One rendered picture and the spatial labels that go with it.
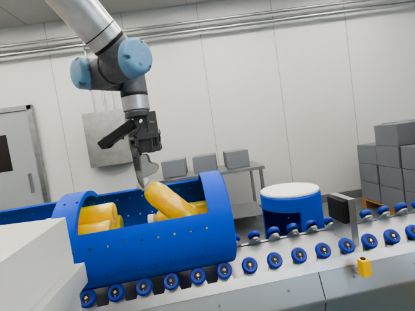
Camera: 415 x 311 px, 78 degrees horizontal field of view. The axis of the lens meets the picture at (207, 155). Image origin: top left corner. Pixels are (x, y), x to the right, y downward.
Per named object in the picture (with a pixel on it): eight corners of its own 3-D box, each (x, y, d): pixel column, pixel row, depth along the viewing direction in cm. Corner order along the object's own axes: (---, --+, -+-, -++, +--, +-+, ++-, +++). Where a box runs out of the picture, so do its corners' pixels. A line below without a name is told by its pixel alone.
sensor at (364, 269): (373, 276, 71) (371, 259, 70) (363, 278, 70) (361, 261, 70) (354, 263, 78) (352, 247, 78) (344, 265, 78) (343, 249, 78)
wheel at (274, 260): (280, 250, 75) (278, 251, 76) (265, 252, 74) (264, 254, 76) (285, 266, 72) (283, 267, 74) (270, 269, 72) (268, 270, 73)
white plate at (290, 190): (268, 183, 145) (269, 185, 145) (252, 196, 121) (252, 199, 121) (322, 181, 131) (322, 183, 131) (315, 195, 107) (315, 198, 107)
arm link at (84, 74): (86, 46, 55) (130, 53, 63) (65, 60, 62) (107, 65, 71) (92, 83, 56) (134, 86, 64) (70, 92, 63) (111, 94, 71)
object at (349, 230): (359, 245, 83) (354, 198, 82) (348, 247, 82) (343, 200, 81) (340, 234, 93) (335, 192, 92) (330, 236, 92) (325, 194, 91)
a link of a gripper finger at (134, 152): (139, 170, 68) (135, 137, 69) (133, 171, 68) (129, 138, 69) (142, 171, 73) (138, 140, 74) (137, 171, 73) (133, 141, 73)
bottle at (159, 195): (191, 231, 71) (138, 190, 69) (183, 233, 77) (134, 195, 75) (204, 211, 75) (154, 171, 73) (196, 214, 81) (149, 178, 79)
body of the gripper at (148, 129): (160, 152, 70) (154, 108, 69) (129, 157, 69) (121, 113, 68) (162, 151, 78) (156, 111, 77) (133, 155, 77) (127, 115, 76)
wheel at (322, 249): (328, 240, 76) (325, 242, 78) (314, 243, 76) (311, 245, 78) (335, 255, 74) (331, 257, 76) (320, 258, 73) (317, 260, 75)
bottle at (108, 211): (110, 205, 75) (44, 217, 73) (115, 228, 76) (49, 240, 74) (115, 199, 82) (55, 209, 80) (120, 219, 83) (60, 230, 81)
